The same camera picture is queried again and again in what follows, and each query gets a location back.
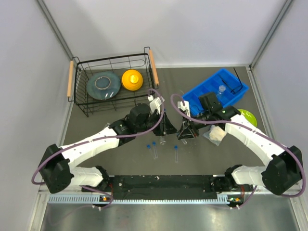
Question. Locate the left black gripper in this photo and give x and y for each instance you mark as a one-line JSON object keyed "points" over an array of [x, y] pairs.
{"points": [[165, 127]]}

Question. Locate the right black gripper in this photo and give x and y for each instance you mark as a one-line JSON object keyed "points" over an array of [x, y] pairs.
{"points": [[188, 132]]}

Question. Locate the glass stirring rod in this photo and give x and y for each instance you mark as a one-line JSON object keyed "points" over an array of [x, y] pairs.
{"points": [[162, 140]]}

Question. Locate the plastic bag of cotton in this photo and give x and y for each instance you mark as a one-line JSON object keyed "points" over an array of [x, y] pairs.
{"points": [[215, 134]]}

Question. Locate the small clear glass flask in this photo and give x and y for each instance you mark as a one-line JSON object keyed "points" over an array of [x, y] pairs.
{"points": [[220, 92]]}

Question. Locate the black wire ring stand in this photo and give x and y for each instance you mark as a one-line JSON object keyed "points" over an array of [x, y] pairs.
{"points": [[232, 81]]}

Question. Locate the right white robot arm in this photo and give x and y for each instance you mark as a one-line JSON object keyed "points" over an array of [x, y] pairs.
{"points": [[282, 166]]}

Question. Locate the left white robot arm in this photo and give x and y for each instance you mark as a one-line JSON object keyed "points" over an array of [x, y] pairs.
{"points": [[59, 166]]}

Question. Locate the blue-capped test tube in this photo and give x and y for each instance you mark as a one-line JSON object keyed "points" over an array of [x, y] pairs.
{"points": [[155, 150], [150, 150], [176, 154]]}

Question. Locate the blue plastic divided bin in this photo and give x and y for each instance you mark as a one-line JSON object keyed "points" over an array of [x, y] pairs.
{"points": [[211, 84]]}

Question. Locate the orange ribbed bowl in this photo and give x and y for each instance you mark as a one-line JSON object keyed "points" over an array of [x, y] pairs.
{"points": [[132, 80]]}

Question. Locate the lime green plate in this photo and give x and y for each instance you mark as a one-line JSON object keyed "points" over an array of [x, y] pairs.
{"points": [[249, 117]]}

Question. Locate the blue ceramic plate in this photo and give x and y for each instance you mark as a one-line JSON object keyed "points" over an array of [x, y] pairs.
{"points": [[103, 85]]}

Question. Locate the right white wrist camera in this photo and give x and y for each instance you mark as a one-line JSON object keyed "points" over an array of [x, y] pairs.
{"points": [[184, 107]]}

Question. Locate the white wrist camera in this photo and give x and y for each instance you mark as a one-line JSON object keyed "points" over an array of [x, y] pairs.
{"points": [[155, 103], [184, 107]]}

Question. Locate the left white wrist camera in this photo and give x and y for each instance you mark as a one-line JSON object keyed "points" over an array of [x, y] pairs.
{"points": [[155, 103]]}

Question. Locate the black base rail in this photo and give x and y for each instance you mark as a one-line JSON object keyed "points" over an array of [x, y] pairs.
{"points": [[167, 187]]}

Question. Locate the black wire basket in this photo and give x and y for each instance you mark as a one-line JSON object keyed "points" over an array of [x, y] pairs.
{"points": [[80, 71]]}

